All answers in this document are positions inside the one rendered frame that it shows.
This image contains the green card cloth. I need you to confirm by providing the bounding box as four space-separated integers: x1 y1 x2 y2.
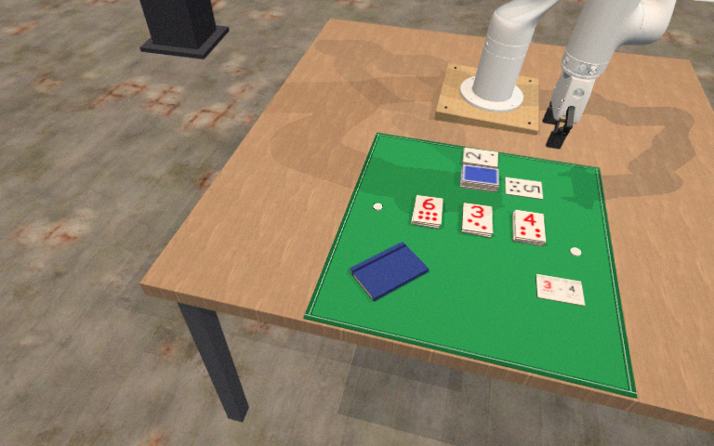
311 136 628 389

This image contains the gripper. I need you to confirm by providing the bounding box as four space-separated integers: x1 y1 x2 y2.
542 65 600 149

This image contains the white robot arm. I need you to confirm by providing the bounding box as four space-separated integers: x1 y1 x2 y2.
460 0 676 112

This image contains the blue notebook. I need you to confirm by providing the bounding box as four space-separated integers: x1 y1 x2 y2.
350 242 429 301

